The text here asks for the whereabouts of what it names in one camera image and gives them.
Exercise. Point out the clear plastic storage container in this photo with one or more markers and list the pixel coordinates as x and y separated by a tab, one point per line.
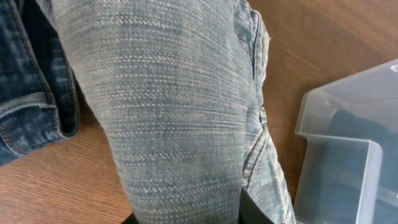
339	181

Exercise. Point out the dark navy garment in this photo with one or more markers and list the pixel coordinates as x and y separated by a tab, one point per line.
346	124

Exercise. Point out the light blue jeans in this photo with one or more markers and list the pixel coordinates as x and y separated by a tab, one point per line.
177	88

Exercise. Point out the dark blue jeans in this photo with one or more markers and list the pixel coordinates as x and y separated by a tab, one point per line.
39	102

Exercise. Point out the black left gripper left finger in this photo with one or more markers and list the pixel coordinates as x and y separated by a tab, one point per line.
131	219

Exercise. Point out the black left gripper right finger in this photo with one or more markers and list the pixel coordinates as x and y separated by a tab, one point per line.
249	212

